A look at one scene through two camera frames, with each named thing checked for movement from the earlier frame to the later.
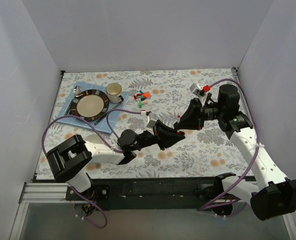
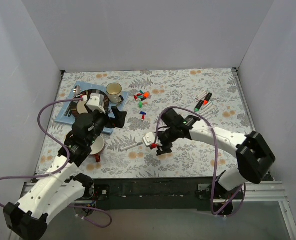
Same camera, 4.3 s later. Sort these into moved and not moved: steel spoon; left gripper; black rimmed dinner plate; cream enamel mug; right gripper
Moved: right gripper; left gripper
Not moved: steel spoon; cream enamel mug; black rimmed dinner plate
